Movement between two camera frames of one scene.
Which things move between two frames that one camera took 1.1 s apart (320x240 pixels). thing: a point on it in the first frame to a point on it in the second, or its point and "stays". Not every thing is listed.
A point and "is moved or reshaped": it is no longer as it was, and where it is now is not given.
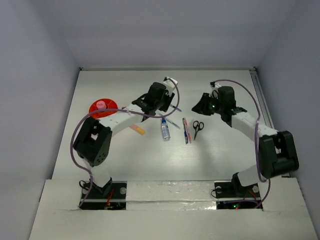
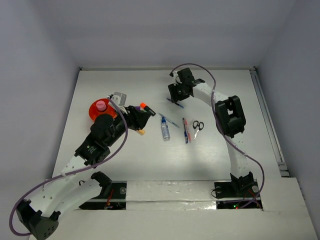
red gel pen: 190,138 stays
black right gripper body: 213,105 to 177,92
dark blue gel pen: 175,107 is moved or reshaped
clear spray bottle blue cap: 165,129 stays
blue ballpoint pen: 185,132 stays
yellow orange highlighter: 139,130 stays
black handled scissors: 198,127 stays
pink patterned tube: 101,105 stays
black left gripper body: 164,103 to 133,118
